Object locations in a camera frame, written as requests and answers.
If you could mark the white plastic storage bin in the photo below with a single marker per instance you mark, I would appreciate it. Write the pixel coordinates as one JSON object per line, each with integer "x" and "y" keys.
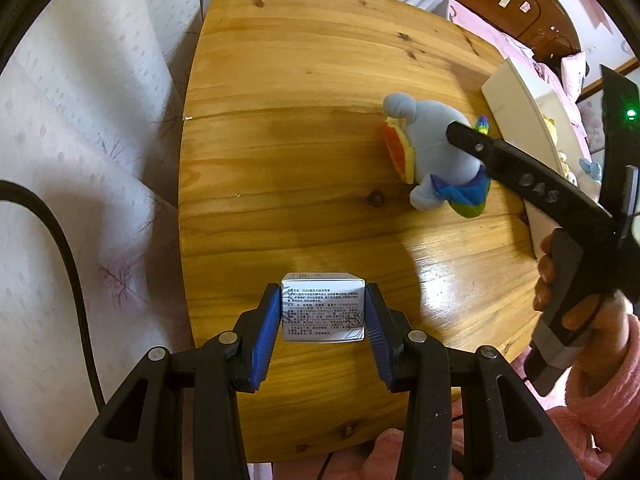
{"x": 518, "y": 100}

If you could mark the pink bed blanket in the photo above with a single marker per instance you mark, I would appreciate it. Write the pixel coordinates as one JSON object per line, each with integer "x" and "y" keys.
{"x": 512, "y": 48}

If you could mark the small white paper box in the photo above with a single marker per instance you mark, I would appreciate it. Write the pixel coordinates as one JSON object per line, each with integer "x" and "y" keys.
{"x": 322, "y": 308}

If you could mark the blue rainbow plush toy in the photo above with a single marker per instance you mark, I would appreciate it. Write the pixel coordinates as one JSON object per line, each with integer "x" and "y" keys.
{"x": 415, "y": 135}

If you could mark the yellow chick plush toy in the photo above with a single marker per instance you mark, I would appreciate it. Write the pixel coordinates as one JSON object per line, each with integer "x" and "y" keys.
{"x": 552, "y": 130}

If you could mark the upright pink pillow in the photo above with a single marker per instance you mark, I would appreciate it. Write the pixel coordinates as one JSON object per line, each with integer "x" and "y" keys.
{"x": 573, "y": 72}

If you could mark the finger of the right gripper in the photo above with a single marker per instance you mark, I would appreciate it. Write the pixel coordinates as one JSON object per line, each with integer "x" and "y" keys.
{"x": 535, "y": 182}

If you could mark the wooden bed headboard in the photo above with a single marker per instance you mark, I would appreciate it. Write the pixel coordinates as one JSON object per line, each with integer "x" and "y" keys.
{"x": 542, "y": 25}

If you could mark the white blue plush toy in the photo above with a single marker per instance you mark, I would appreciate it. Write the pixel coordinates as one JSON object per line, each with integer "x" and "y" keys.
{"x": 587, "y": 176}

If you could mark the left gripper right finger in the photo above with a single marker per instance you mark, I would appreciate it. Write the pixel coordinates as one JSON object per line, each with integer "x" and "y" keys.
{"x": 506, "y": 432}

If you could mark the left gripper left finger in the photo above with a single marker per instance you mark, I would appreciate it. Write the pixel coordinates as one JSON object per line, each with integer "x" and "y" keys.
{"x": 138, "y": 435}

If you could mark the white floral curtain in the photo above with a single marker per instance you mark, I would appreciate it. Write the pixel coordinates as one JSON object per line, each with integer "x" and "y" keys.
{"x": 91, "y": 121}

